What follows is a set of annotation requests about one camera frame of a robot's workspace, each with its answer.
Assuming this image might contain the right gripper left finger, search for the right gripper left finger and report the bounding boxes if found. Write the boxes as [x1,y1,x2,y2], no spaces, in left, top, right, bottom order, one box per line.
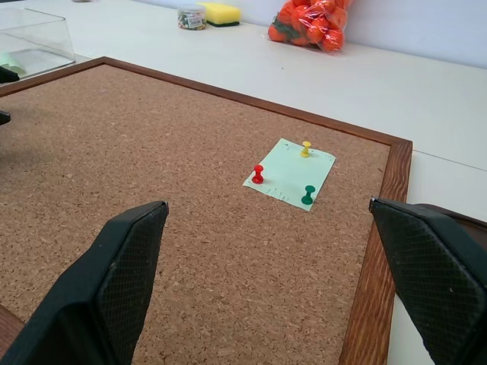
[0,200,170,365]

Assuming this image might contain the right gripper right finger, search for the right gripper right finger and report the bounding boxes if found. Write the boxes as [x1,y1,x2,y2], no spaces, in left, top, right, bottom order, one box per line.
[368,196,487,365]

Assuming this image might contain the wood framed cork board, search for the wood framed cork board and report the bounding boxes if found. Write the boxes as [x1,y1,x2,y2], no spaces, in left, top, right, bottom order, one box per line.
[0,56,414,365]

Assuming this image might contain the light green paper note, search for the light green paper note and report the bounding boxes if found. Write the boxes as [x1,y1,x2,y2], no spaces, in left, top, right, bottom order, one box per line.
[242,138,336,213]

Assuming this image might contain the small glass jar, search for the small glass jar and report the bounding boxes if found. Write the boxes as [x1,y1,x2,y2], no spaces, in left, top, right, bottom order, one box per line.
[177,4,208,32]

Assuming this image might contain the clear plastic container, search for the clear plastic container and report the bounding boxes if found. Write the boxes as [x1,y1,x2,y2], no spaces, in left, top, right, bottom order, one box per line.
[0,7,76,80]

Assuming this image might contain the yellow sponge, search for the yellow sponge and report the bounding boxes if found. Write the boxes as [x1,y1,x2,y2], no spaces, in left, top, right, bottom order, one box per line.
[196,1,242,28]

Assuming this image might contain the bag of orange fruits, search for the bag of orange fruits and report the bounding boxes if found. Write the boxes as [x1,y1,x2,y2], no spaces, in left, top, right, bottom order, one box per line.
[261,0,355,55]

